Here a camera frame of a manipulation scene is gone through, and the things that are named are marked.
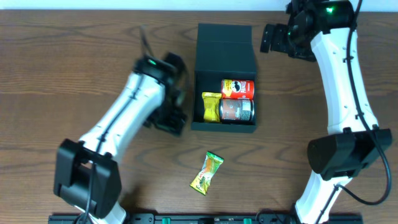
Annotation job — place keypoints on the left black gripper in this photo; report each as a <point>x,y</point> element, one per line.
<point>170,121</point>

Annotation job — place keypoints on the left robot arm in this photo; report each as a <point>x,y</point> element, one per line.
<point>86,172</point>

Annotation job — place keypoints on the red Pringles can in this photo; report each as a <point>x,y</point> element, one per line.
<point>237,89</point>

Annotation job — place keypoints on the green yellow snack packet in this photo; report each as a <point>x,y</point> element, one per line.
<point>203,179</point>

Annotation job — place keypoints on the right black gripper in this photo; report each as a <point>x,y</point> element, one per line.
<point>268,38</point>

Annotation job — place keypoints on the silver-sided Pringles can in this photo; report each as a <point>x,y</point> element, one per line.
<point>236,110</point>

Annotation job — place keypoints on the dark green box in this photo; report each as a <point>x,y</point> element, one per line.
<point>223,52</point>

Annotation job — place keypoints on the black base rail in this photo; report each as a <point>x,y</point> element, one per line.
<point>264,218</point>

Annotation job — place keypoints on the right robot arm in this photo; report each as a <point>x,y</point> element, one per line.
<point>325,32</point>

